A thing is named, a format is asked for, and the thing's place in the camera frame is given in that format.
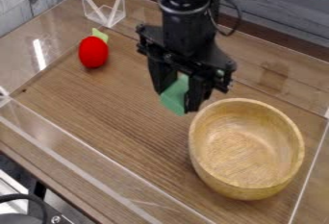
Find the small green wedge block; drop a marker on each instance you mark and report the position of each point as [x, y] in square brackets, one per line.
[99, 34]

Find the light wooden bowl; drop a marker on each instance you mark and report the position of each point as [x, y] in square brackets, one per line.
[247, 148]

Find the black device with cable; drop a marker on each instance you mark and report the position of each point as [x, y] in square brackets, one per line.
[27, 209]

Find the green rectangular block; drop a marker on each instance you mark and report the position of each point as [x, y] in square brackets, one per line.
[172, 97]

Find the red ball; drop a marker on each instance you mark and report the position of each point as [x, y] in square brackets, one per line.
[93, 52]

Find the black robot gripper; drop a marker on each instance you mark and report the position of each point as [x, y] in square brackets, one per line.
[181, 47]

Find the clear acrylic tray wall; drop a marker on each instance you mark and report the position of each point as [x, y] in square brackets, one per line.
[101, 186]

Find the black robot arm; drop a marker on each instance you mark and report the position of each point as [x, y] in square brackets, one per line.
[188, 66]

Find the clear acrylic corner bracket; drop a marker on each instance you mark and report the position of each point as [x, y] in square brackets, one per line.
[105, 15]

